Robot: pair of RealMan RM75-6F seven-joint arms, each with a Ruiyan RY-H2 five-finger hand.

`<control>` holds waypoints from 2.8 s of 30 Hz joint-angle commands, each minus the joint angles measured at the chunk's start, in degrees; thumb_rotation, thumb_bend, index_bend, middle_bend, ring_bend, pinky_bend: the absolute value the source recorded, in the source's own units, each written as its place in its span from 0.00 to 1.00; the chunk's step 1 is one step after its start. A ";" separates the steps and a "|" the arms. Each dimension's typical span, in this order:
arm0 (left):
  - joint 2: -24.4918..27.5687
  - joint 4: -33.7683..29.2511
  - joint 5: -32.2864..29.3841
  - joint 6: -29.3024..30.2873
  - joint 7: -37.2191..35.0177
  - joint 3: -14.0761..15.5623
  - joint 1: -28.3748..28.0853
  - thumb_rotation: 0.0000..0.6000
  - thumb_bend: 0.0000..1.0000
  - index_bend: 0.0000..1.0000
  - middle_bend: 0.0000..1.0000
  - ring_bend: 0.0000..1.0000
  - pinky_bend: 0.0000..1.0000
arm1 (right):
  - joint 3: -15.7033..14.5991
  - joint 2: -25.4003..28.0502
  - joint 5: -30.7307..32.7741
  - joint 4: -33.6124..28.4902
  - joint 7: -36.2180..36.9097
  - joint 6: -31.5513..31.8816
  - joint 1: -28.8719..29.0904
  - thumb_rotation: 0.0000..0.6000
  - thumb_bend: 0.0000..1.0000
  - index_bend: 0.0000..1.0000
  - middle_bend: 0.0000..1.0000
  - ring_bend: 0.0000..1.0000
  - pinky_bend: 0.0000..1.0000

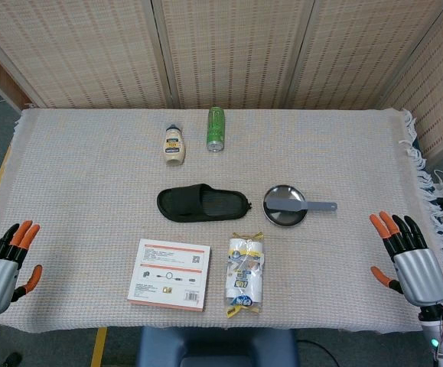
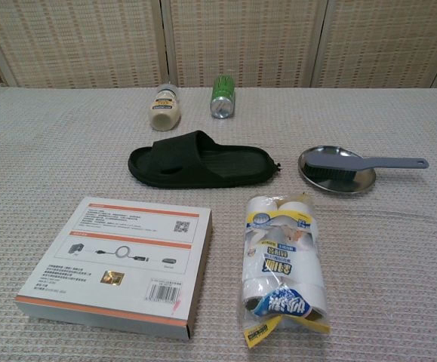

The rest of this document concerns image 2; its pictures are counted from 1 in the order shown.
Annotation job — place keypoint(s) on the grey scrubbing brush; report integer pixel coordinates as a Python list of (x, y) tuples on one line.
[(339, 160)]

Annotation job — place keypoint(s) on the black rubber slipper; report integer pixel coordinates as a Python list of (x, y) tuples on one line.
[(180, 154)]

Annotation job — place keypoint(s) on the cream mayonnaise squeeze bottle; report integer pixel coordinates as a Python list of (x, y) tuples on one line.
[(164, 113)]

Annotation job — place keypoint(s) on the green drink can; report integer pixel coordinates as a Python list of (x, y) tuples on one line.
[(222, 94)]

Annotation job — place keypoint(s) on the lint roller refill pack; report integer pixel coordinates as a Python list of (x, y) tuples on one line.
[(278, 256)]

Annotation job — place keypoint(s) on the round stainless steel plate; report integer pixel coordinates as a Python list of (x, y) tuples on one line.
[(339, 185)]

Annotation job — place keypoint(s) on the white box with orange stripes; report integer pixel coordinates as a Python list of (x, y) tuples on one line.
[(108, 264)]

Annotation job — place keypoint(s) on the beige woven tablecloth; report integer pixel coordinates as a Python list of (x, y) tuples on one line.
[(52, 151)]

